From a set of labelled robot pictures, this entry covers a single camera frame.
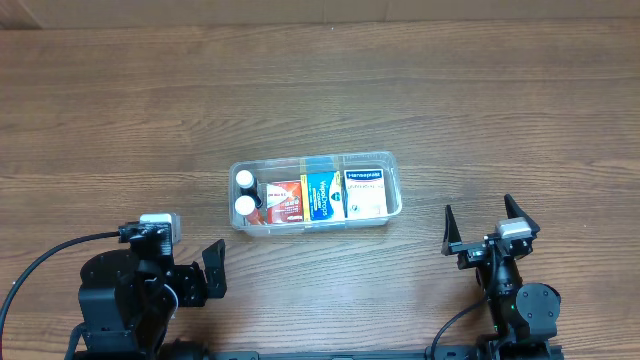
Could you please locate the clear plastic container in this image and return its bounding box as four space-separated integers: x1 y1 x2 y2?
229 151 403 237

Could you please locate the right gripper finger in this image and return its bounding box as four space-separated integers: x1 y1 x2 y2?
504 194 540 235
443 205 462 246

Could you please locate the blue yellow box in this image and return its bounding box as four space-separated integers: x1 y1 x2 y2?
300 171 345 222

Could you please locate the black bottle white cap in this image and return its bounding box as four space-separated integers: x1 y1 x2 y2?
235 170 262 212

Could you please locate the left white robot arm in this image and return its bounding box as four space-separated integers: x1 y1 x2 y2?
65 239 227 360

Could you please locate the white plaster box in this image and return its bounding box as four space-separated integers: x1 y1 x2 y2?
344 169 388 219

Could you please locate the red small box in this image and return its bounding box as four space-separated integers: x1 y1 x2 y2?
266 181 304 224

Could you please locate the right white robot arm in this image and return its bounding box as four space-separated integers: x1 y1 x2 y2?
425 194 564 360

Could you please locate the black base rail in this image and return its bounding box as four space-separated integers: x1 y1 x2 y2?
157 340 564 360

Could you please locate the orange bottle white cap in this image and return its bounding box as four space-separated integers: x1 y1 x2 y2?
234 195 266 225

